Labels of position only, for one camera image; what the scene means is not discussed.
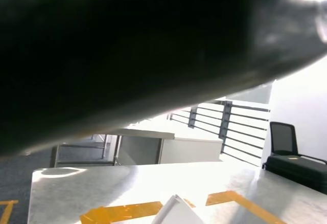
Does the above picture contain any white desk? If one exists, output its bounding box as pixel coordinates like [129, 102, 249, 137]
[112, 128, 223, 166]

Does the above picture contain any grey metal railing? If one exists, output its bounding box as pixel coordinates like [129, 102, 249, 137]
[167, 99, 270, 168]

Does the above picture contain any black office chair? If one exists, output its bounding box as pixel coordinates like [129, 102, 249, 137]
[261, 121, 327, 195]

